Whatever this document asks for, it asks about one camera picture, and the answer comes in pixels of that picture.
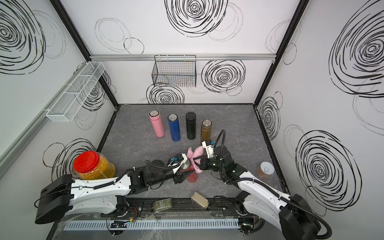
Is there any white wire shelf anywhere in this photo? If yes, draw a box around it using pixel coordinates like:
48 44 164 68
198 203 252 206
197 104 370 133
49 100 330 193
46 62 105 122

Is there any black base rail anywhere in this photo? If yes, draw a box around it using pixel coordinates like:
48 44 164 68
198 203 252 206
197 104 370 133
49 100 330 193
109 196 257 219

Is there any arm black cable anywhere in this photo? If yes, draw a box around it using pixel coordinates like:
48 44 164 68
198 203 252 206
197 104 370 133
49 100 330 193
213 129 333 240
145 159 182 171

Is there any gold thermos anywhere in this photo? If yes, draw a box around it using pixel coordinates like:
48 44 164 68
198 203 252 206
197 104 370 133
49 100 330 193
200 119 213 143

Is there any blue thermos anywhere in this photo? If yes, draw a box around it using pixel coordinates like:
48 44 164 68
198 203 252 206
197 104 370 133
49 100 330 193
168 114 181 142

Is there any red lid snack jar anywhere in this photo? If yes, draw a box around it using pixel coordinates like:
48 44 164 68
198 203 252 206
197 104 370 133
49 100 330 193
73 151 116 180

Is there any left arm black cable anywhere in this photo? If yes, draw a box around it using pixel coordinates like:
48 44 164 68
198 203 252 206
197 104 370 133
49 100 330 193
145 159 182 171

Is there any green scouring pad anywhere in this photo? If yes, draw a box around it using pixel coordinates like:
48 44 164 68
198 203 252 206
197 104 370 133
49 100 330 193
152 198 173 213

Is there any white cable duct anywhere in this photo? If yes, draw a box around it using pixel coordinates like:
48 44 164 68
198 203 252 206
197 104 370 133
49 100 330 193
64 219 240 231

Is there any pink thermos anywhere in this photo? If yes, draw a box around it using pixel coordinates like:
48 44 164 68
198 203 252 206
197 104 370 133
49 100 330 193
149 110 165 138

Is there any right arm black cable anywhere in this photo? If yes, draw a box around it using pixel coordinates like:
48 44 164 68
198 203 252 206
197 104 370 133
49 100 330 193
213 129 333 240

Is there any black wire basket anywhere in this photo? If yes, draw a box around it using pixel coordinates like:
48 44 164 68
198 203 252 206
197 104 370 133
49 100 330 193
151 55 197 88

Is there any black thermos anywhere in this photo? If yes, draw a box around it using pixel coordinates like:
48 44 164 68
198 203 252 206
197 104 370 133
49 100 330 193
186 112 197 140

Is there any beige sponge block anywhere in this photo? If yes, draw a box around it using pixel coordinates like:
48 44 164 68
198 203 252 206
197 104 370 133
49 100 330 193
191 192 210 209

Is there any white lid can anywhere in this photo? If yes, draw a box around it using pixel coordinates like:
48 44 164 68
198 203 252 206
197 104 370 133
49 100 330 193
257 162 275 179

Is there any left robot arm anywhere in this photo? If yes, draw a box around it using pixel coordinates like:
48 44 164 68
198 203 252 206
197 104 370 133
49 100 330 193
34 154 191 225

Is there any pink microfiber cloth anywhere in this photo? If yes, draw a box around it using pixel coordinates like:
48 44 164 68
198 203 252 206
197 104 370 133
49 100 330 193
187 146 204 174

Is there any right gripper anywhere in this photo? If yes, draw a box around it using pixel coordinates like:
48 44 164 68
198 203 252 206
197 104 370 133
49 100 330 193
192 155 226 174

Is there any red thermos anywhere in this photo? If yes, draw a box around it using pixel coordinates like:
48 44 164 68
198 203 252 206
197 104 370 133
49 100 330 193
180 159 198 183

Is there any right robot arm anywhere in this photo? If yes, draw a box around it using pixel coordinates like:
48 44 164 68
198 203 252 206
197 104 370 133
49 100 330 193
196 141 321 240

